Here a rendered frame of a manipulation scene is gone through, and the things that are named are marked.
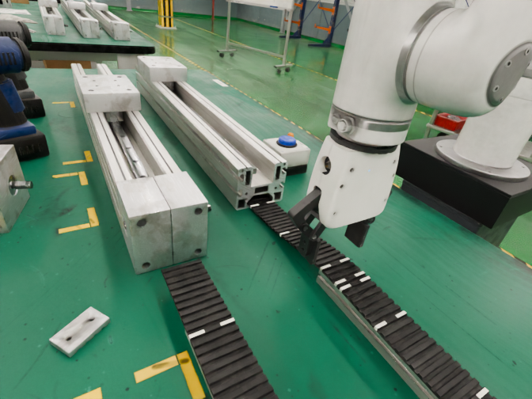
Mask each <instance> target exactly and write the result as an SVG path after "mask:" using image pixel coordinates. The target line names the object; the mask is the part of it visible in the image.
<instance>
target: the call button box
mask: <svg viewBox="0 0 532 399"><path fill-rule="evenodd" d="M278 139H279V138H275V139H264V140H263V143H264V144H265V145H266V146H268V147H269V148H270V149H272V150H273V151H275V152H276V153H277V154H278V155H279V156H280V157H282V158H283V159H284V160H286V161H287V162H288V165H287V169H285V168H283V170H284V171H285V172H286V173H287V174H286V177H287V176H291V175H296V174H300V173H306V170H307V164H308V161H309V156H310V149H309V148H308V146H306V145H304V144H303V143H301V142H299V141H298V140H296V144H295V145H293V146H286V145H283V144H281V143H279V142H278Z"/></svg>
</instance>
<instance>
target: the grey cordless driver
mask: <svg viewBox="0 0 532 399"><path fill-rule="evenodd" d="M0 36H8V37H9V38H10V39H11V38H13V37H16V38H18V39H19V40H21V41H22V42H24V44H25V46H26V47H27V48H30V46H31V45H32V37H31V34H30V31H29V28H28V26H27V25H26V24H25V23H24V22H23V21H18V22H16V21H15V20H1V19H0ZM4 75H5V77H6V78H10V79H12V81H13V83H14V85H15V87H16V89H17V92H18V94H19V96H20V98H21V100H22V102H23V104H24V107H25V109H24V110H23V113H24V114H25V117H26V119H32V118H38V117H44V116H45V115H46V113H45V110H44V104H43V101H42V99H41V98H40V97H38V96H37V95H36V94H35V92H34V91H33V90H32V89H30V88H29V85H28V83H27V82H26V80H25V79H26V78H27V75H26V73H25V71H21V72H20V73H13V74H4Z"/></svg>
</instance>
